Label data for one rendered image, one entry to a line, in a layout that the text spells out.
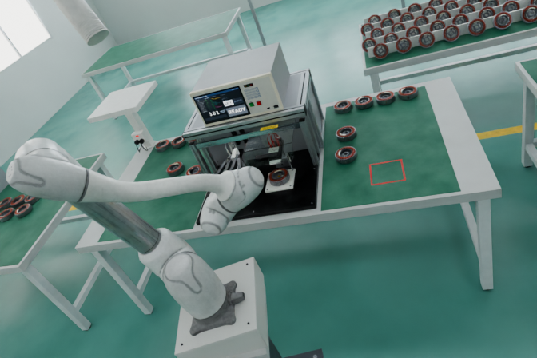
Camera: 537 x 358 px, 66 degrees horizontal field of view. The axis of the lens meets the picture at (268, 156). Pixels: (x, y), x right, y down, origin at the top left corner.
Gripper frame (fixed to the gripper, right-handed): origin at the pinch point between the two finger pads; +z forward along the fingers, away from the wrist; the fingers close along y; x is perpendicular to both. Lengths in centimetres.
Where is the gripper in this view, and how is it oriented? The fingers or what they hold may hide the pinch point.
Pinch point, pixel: (235, 155)
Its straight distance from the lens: 172.5
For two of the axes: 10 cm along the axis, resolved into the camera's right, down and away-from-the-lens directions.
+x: -3.2, -7.7, -5.5
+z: 1.4, -6.1, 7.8
